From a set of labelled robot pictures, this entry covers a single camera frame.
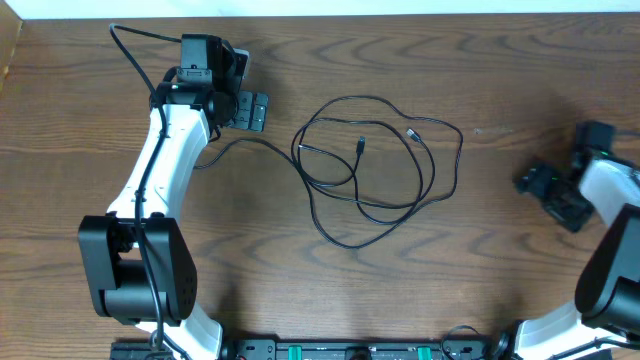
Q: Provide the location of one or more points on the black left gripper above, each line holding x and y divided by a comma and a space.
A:
244, 119

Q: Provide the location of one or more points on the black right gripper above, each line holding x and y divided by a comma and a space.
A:
537, 180

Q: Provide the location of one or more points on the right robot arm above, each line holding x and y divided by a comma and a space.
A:
604, 313

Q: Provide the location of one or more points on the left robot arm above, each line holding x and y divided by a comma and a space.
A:
138, 266

